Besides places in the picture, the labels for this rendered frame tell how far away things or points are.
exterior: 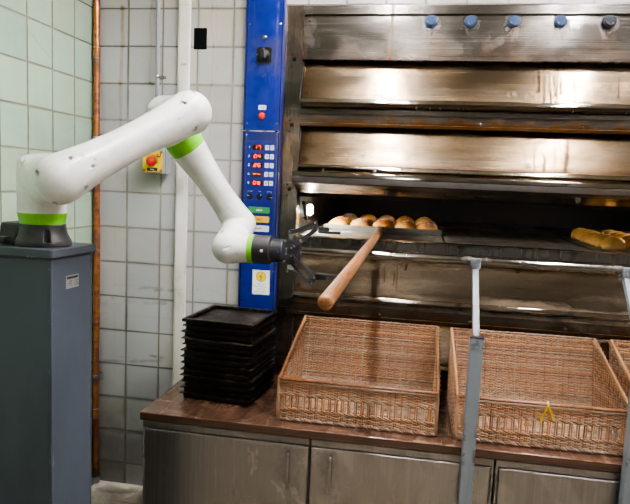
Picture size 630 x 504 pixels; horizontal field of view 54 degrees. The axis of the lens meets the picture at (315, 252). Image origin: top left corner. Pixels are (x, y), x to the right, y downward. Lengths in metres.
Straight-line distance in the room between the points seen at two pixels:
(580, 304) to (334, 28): 1.45
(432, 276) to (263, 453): 0.96
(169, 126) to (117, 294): 1.28
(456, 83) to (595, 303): 1.00
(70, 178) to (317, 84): 1.25
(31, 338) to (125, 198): 1.13
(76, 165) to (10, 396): 0.67
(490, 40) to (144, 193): 1.54
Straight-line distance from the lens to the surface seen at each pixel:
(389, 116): 2.54
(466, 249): 2.54
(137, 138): 1.72
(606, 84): 2.64
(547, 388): 2.60
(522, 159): 2.55
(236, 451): 2.26
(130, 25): 2.88
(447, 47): 2.59
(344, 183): 2.39
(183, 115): 1.77
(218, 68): 2.70
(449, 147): 2.54
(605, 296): 2.65
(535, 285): 2.60
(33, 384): 1.87
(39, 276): 1.78
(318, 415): 2.20
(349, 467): 2.20
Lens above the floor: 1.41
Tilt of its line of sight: 6 degrees down
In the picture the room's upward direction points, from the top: 2 degrees clockwise
